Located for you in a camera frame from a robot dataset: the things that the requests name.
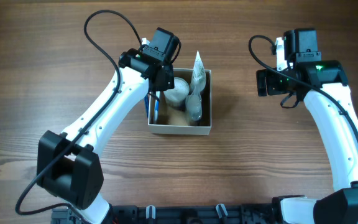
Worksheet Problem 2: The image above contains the blue white toothbrush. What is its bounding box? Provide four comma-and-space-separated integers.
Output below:
154, 91, 160, 124

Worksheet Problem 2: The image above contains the blue disposable razor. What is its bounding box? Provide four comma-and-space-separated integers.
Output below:
144, 95, 149, 118

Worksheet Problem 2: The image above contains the cotton swab tub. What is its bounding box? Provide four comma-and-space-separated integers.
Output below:
163, 77, 190, 110

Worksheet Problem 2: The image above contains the white bamboo print tube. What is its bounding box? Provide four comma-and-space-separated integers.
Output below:
190, 52, 206, 92

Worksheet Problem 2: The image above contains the clear bottle with cap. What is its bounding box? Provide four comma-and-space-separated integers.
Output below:
185, 85, 203, 126

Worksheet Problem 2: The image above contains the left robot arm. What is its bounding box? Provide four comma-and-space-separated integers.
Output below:
37, 28, 181, 223

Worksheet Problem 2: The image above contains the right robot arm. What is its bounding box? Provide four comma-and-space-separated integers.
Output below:
256, 28, 358, 223

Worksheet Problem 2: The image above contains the white cardboard box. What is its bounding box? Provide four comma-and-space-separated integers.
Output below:
147, 70, 212, 135

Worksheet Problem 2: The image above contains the black right camera cable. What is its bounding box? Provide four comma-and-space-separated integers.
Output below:
248, 34, 358, 224

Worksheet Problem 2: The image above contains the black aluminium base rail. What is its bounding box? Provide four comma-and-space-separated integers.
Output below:
50, 203, 276, 224

